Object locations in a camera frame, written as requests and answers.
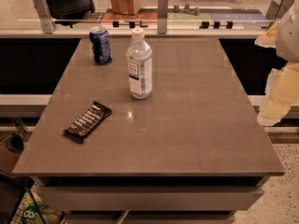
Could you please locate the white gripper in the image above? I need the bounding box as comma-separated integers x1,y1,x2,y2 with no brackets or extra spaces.
254,0,299,126

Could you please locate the middle metal glass post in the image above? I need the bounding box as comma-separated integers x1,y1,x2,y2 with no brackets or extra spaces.
157,0,168,35

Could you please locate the right metal glass post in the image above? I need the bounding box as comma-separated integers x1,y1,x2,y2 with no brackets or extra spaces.
265,0,295,23

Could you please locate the clear plastic water bottle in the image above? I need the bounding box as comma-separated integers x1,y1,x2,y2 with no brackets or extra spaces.
126,28,152,99

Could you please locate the black office chair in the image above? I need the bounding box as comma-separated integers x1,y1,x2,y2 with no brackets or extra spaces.
46,0,95,25

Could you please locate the black wire basket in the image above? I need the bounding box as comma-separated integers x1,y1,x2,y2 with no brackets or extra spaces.
0,171,34,224

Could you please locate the green chip bag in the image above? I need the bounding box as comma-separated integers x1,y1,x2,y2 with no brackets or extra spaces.
21,192,65,224

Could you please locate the blue soda can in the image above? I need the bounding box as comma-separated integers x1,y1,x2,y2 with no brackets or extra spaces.
89,26,112,65

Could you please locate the left metal glass post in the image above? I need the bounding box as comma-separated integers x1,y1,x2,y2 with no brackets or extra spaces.
33,0,56,35

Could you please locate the metal glass post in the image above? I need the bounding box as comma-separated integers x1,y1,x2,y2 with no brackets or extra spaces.
33,0,56,35
265,0,295,23
157,0,168,35

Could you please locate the grey table drawer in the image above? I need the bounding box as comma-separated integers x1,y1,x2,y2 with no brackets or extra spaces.
38,187,263,211

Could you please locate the black snack bar wrapper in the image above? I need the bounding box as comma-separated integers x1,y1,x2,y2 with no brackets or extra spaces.
64,101,112,143

